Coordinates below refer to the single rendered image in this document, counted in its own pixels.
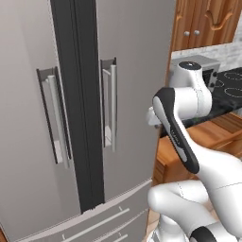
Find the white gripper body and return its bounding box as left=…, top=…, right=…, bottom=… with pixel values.
left=146, top=106, right=164, bottom=128

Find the grey fridge freezer drawer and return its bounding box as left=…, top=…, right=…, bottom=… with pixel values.
left=12, top=179, right=154, bottom=242

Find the grey right fridge door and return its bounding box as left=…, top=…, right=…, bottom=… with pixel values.
left=95, top=0, right=177, bottom=203

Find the grey fridge door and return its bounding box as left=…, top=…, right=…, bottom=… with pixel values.
left=0, top=0, right=82, bottom=242
left=95, top=0, right=177, bottom=203

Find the black hob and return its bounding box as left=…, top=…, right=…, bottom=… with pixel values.
left=211, top=66, right=242, bottom=110

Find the grey left fridge door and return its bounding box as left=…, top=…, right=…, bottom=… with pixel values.
left=0, top=0, right=82, bottom=242

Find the silver short fridge door handle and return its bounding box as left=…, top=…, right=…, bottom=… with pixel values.
left=101, top=63, right=118, bottom=153

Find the silver long fridge door handle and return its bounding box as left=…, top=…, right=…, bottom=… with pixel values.
left=45, top=74, right=72, bottom=170

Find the wooden wall cupboard door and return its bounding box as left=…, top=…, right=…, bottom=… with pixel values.
left=171, top=0, right=206, bottom=52
left=201, top=0, right=242, bottom=47

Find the silver freezer drawer handle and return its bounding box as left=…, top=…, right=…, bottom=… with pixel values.
left=60, top=206, right=131, bottom=242

